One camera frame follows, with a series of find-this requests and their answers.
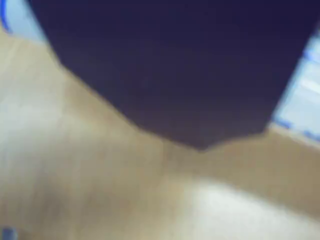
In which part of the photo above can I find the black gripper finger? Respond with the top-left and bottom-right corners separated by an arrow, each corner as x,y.
154,0 -> 320,152
26,0 -> 156,132

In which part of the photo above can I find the blue capped white marker pen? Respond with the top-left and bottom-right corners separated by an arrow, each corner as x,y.
0,0 -> 320,141

